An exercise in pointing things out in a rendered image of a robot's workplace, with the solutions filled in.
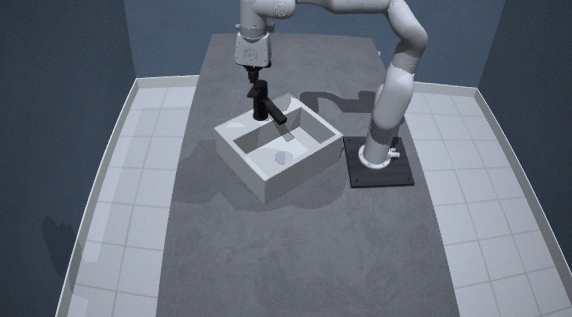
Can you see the grey rectangular sink basin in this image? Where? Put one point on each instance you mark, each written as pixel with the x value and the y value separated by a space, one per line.
pixel 272 159

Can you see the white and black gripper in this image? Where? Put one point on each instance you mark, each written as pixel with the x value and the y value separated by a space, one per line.
pixel 253 53

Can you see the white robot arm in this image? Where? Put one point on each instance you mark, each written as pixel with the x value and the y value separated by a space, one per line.
pixel 396 93

